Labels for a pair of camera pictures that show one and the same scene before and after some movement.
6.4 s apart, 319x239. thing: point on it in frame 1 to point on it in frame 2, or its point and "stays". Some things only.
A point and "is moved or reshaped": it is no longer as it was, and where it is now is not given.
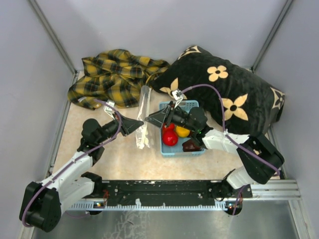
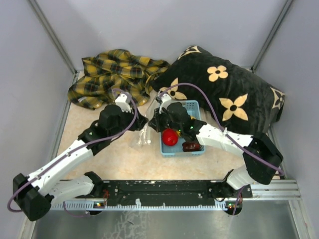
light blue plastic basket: (177, 150) stays
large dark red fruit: (188, 146) stays
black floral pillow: (234, 99) stays
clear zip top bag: (142, 137) is moved or reshaped
